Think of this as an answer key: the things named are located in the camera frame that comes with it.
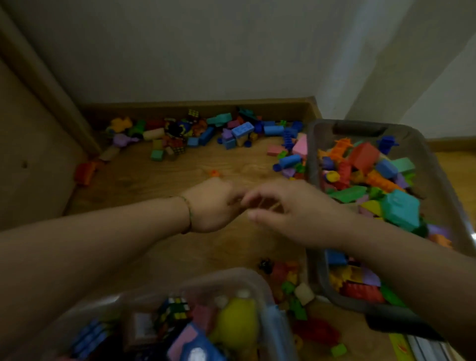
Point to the person's left hand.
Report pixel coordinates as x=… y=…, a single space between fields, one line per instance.
x=212 y=208

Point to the person's right hand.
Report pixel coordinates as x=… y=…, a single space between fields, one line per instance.
x=308 y=215

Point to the person's left fingers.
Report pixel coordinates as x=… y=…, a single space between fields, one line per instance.
x=237 y=201

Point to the person's right thumb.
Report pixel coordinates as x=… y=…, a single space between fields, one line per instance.
x=267 y=219

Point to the person's right forearm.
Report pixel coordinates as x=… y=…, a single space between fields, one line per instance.
x=416 y=275

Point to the person's left forearm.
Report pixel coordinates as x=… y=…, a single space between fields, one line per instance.
x=89 y=256

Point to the tiny orange toy piece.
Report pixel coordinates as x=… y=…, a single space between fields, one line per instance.
x=215 y=173

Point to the pile of colourful toy blocks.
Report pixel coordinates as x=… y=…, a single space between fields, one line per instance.
x=353 y=174
x=316 y=331
x=241 y=130

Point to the cream cube brick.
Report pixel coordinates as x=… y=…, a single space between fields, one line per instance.
x=304 y=293

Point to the flat green building brick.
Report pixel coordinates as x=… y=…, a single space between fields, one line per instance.
x=347 y=194

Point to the clear plastic storage container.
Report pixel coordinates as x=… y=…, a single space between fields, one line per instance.
x=273 y=316

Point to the yellow round toy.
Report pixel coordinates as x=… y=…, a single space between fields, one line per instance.
x=236 y=323

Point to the large red building brick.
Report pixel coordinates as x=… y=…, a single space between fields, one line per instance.
x=364 y=157

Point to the studded red building brick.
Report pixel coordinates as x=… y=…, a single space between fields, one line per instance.
x=362 y=292

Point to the colourful puzzle cube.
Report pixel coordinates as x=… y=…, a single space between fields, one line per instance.
x=171 y=311

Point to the large teal building brick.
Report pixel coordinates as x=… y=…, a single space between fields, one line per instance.
x=401 y=210

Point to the pink slanted toy piece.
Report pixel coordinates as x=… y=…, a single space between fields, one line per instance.
x=182 y=340

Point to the red arched toy piece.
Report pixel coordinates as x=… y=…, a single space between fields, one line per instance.
x=84 y=173

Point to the grey plastic storage bin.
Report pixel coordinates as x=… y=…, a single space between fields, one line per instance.
x=440 y=182

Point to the yellow-green flat strip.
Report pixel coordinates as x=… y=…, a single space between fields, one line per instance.
x=401 y=347

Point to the wooden door panel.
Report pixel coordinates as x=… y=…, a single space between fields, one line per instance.
x=33 y=160

